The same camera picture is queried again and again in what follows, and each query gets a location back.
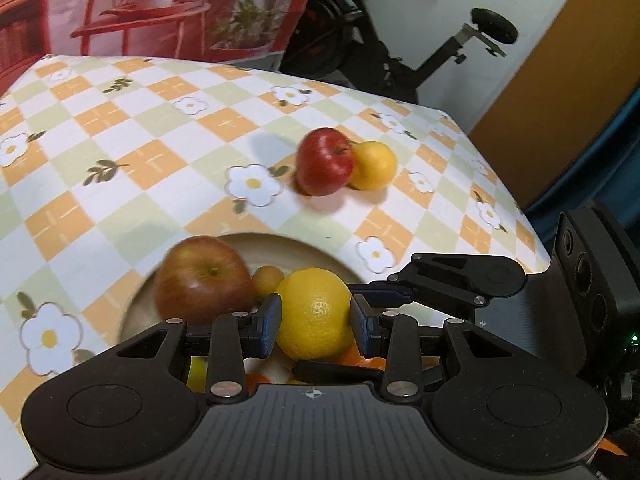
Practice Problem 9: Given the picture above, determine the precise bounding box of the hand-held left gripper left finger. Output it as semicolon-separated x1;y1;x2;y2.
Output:
107;294;282;401

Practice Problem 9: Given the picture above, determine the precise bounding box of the green apple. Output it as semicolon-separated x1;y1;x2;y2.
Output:
187;357;208;393

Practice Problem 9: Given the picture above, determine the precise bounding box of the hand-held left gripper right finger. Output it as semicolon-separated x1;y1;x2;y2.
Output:
350;295;516;401

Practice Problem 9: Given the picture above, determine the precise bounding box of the black exercise bike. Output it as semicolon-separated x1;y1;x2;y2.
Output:
277;0;520;106

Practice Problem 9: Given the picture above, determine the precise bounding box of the brown wooden door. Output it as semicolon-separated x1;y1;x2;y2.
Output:
467;0;640;211

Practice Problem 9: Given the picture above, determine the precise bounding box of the checked floral tablecloth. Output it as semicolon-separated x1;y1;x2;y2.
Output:
0;54;640;480

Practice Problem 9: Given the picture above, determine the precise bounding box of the oval yellow lemon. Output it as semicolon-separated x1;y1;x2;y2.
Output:
275;268;355;361

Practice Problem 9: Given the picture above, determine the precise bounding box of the small tan longan fruit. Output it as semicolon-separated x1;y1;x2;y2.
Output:
251;266;285;296

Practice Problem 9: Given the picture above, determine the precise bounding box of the dark red apple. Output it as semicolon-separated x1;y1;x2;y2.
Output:
152;236;257;326

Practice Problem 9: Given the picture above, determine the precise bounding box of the beige round plate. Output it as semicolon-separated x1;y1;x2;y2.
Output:
116;232;366;396

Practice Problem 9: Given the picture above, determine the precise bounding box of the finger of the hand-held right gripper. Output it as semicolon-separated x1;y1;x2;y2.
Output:
347;252;527;308
291;359;388;385

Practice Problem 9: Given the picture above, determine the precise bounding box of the round yellow lemon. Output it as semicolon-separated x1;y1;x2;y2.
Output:
348;141;398;192

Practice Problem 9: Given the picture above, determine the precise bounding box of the bright red apple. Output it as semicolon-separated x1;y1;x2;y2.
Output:
295;127;356;197

